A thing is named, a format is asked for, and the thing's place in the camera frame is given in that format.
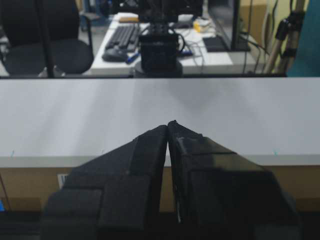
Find yellow small object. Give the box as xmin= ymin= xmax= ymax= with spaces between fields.
xmin=193 ymin=21 xmax=202 ymax=33

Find black computer mouse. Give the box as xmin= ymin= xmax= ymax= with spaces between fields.
xmin=102 ymin=48 xmax=129 ymax=63

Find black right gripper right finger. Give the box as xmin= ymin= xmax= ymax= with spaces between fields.
xmin=167 ymin=121 xmax=303 ymax=240

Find white desk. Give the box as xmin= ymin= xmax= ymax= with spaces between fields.
xmin=89 ymin=12 xmax=258 ymax=76

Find wooden tripod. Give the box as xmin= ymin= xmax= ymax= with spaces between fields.
xmin=263 ymin=0 xmax=306 ymax=75

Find white base board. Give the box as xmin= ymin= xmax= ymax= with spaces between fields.
xmin=0 ymin=77 xmax=320 ymax=168

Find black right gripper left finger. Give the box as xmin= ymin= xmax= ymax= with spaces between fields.
xmin=40 ymin=125 xmax=167 ymax=240

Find black keyboard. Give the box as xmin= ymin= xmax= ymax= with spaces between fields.
xmin=105 ymin=24 xmax=141 ymax=53

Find black monitor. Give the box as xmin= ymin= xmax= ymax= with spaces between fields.
xmin=208 ymin=0 xmax=250 ymax=52

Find black office chair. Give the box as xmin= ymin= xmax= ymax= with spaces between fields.
xmin=0 ymin=0 xmax=94 ymax=76

